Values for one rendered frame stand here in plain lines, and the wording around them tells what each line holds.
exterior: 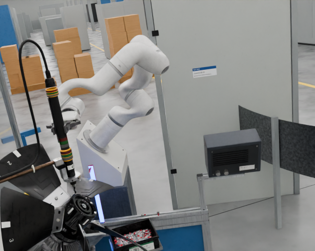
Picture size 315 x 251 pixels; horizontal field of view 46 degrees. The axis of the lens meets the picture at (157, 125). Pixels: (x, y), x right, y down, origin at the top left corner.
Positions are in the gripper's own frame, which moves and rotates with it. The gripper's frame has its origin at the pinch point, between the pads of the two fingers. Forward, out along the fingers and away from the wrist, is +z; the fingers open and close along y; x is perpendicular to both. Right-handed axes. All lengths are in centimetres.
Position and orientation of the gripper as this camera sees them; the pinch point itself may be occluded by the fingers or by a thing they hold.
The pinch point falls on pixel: (60, 128)
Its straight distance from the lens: 146.2
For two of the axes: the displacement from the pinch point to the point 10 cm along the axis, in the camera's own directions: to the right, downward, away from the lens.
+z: 0.2, 3.2, -9.5
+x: -1.3, -9.4, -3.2
